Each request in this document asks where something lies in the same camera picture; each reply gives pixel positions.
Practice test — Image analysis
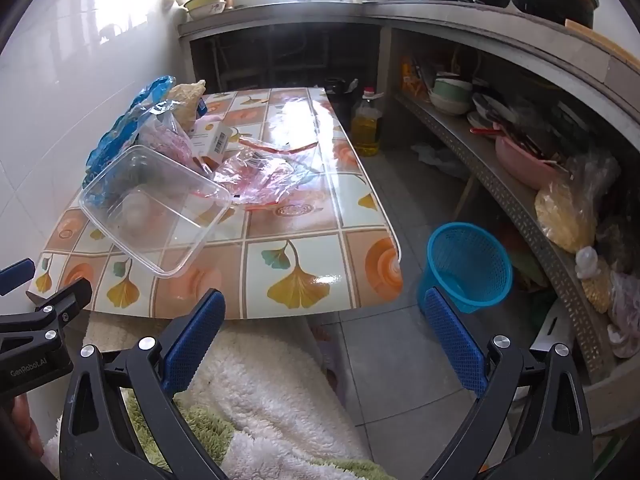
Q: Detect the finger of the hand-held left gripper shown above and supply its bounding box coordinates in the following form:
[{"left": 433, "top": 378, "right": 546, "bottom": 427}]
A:
[
  {"left": 0, "top": 277, "right": 93, "bottom": 356},
  {"left": 0, "top": 258, "right": 36, "bottom": 296}
]

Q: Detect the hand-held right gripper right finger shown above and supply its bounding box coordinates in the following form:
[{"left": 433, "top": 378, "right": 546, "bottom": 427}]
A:
[{"left": 422, "top": 287, "right": 593, "bottom": 480}]

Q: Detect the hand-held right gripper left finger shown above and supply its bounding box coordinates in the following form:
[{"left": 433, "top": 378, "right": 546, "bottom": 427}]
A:
[{"left": 59, "top": 289, "right": 231, "bottom": 480}]

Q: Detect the blue plastic basket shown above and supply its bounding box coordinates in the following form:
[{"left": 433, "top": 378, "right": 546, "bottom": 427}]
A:
[{"left": 417, "top": 222, "right": 514, "bottom": 315}]

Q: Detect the clear plastic container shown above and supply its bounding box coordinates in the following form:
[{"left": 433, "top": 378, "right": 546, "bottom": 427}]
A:
[{"left": 79, "top": 145, "right": 233, "bottom": 277}]

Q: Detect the blue plastic bag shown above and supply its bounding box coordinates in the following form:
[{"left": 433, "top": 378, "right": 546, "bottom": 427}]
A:
[{"left": 82, "top": 76, "right": 177, "bottom": 196}]

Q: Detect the red plastic packet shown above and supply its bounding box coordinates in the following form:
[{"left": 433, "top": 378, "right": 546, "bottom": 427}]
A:
[{"left": 192, "top": 136, "right": 328, "bottom": 208}]

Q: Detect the small white box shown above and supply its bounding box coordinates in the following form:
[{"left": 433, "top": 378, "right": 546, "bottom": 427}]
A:
[{"left": 189, "top": 121, "right": 232, "bottom": 158}]

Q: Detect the person's left hand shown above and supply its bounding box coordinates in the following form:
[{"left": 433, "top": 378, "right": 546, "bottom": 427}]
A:
[{"left": 11, "top": 392, "right": 45, "bottom": 458}]

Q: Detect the perforated metal shelf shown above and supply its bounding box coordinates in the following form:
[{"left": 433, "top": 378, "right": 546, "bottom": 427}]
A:
[{"left": 395, "top": 92, "right": 618, "bottom": 381}]

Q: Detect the yellow food bag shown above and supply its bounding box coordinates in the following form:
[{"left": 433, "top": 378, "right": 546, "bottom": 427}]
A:
[{"left": 534, "top": 180, "right": 598, "bottom": 253}]

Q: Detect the crumpled white paper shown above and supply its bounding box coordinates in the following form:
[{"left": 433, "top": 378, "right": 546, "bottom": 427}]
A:
[{"left": 411, "top": 142, "right": 468, "bottom": 177}]

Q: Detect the pink basin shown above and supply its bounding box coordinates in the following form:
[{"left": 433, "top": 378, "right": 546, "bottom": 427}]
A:
[{"left": 494, "top": 130, "right": 568, "bottom": 190}]

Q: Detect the cooking oil bottle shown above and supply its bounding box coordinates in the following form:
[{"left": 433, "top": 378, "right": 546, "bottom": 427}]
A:
[{"left": 350, "top": 86, "right": 383, "bottom": 157}]

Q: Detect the stack of plates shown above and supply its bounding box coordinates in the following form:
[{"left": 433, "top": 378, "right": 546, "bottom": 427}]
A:
[{"left": 467, "top": 92, "right": 507, "bottom": 131}]

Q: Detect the stack of bowls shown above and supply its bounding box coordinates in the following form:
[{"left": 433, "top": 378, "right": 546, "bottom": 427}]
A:
[{"left": 430, "top": 74, "right": 474, "bottom": 116}]

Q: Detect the orange packet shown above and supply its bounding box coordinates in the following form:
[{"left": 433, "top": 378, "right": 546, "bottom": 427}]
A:
[{"left": 400, "top": 57, "right": 426, "bottom": 98}]

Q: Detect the grey kitchen counter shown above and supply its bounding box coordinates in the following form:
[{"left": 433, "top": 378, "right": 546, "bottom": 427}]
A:
[{"left": 177, "top": 0, "right": 640, "bottom": 126}]

